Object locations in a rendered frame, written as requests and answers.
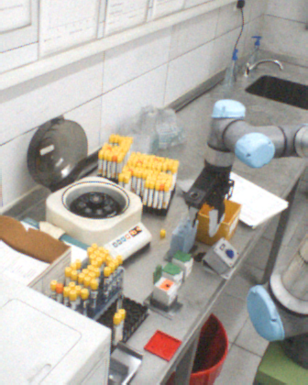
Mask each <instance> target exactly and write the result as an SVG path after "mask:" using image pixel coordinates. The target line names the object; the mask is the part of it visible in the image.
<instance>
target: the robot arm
mask: <svg viewBox="0 0 308 385"><path fill-rule="evenodd" d="M244 117H245V106H243V105H242V104H241V103H239V102H237V101H234V100H227V99H225V100H219V101H217V102H216V103H215V104H214V112H213V115H212V121H211V125H210V130H209V136H208V140H207V143H206V144H205V146H206V150H205V155H204V163H203V165H204V167H203V169H202V171H201V172H200V174H199V175H198V177H197V178H196V179H195V181H194V182H193V184H192V187H191V189H190V190H189V191H188V192H187V193H186V194H185V195H184V200H185V203H186V204H187V205H189V217H190V221H191V225H192V228H193V227H194V225H195V223H196V217H197V216H198V212H199V211H200V210H201V209H202V207H203V205H204V204H207V205H209V207H210V208H212V207H214V209H213V210H211V211H210V212H209V216H210V224H209V226H210V229H209V232H208V233H209V235H210V237H213V236H214V235H215V232H216V231H217V229H218V227H219V225H220V223H221V222H222V221H223V220H224V218H225V210H226V206H225V204H224V199H225V198H226V195H227V198H226V199H227V200H229V199H230V198H231V197H232V194H233V191H234V187H235V183H236V181H234V180H232V179H230V175H231V170H232V167H233V164H234V163H235V159H236V156H237V158H238V160H239V161H241V162H242V163H244V164H246V165H247V166H249V167H251V168H255V169H256V168H260V167H263V166H264V165H265V166H266V165H267V164H269V163H270V161H271V160H272V159H279V158H289V157H295V158H302V159H308V124H304V123H299V124H296V125H283V126H252V125H251V124H250V123H249V122H247V121H246V120H245V119H244ZM230 182H231V183H230ZM232 187H233V188H232ZM231 188H232V191H231V193H230V190H231ZM229 193H230V194H229ZM247 309H248V314H249V317H250V320H251V322H252V325H253V326H254V328H255V330H256V331H257V333H258V334H259V335H260V336H261V337H262V338H264V339H266V340H267V341H270V342H272V341H277V340H280V341H281V342H282V345H283V348H284V350H285V352H286V353H287V355H288V356H289V357H290V358H291V360H292V361H293V362H295V363H297V364H298V365H300V366H301V367H303V368H305V369H308V233H307V235H306V236H305V237H304V238H303V240H302V242H301V244H300V245H299V246H298V249H297V251H296V252H295V254H294V255H293V257H292V258H291V260H290V261H289V263H288V264H287V266H281V267H279V268H277V269H276V270H275V271H274V272H273V274H272V275H271V277H270V278H269V281H268V282H266V283H265V284H263V285H256V287H253V288H251V289H250V290H249V292H248V294H247Z"/></svg>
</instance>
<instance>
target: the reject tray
mask: <svg viewBox="0 0 308 385"><path fill-rule="evenodd" d="M181 344H182V341H181V340H179V339H177V338H175V337H173V336H171V335H168V334H166V333H165V332H163V331H161V330H159V329H157V330H156V332H155V333H154V334H153V336H152V337H151V338H150V340H149V341H148V342H147V343H146V344H145V346H144V347H143V349H145V350H147V351H148V352H149V353H151V354H153V355H155V356H157V357H159V358H162V359H164V360H165V361H167V362H170V360H171V358H172V357H173V355H174V354H175V352H176V351H177V349H178V348H179V347H180V346H181Z"/></svg>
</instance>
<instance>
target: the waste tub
mask: <svg viewBox="0 0 308 385"><path fill-rule="evenodd" d="M224 204H225V218H224V220H223V221H222V222H221V223H220V225H219V227H218V229H217V231H216V232H215V235H214V236H213V237H210V235H209V233H208V232H209V229H210V226H209V224H210V216H209V212H210V211H211V210H213V209H215V208H214V207H212V208H210V207H209V205H207V204H205V203H204V204H203V207H202V209H201V210H200V211H199V212H198V216H197V217H196V220H198V224H197V228H196V234H195V239H194V240H195V241H200V242H202V243H205V244H207V245H209V246H213V245H214V244H215V242H217V241H218V240H220V239H222V238H224V239H225V240H227V241H229V240H230V239H231V238H232V236H233V235H234V234H235V232H236V231H237V226H238V218H239V215H240V211H241V207H242V205H243V204H241V203H238V202H235V201H232V200H227V199H226V198H225V199H224Z"/></svg>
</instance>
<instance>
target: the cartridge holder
mask: <svg viewBox="0 0 308 385"><path fill-rule="evenodd" d="M153 292H154V290H153V291H152V292H151V293H150V294H149V296H148V297H147V298H146V299H145V300H144V301H143V303H142V305H144V306H147V307H148V308H149V309H153V310H155V311H157V312H159V313H161V314H163V315H165V316H166V317H168V318H170V319H171V320H173V319H174V317H175V316H176V315H177V314H178V312H179V311H180V310H181V309H182V308H183V304H181V303H179V302H177V300H178V295H176V296H175V298H174V299H173V300H172V301H171V302H170V304H169V305H167V304H166V303H164V302H161V301H159V300H157V299H155V298H153Z"/></svg>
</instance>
